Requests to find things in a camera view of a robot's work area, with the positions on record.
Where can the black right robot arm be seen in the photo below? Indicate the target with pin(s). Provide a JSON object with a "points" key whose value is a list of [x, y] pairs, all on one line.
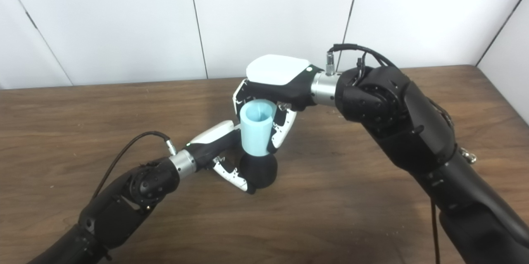
{"points": [[413, 132]]}

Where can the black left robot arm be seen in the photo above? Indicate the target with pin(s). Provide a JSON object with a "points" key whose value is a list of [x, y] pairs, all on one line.
{"points": [[124, 206]]}

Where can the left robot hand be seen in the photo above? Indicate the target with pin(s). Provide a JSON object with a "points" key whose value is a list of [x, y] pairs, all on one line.
{"points": [[210, 142]]}

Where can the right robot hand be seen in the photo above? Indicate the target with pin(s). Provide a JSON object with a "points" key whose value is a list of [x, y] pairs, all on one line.
{"points": [[281, 72]]}

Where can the metal clip on arm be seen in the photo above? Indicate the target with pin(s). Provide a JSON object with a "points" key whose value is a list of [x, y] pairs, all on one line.
{"points": [[469, 156]]}

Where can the black cone nozzle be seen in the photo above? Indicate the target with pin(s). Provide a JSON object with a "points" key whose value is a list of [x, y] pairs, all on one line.
{"points": [[260, 171]]}

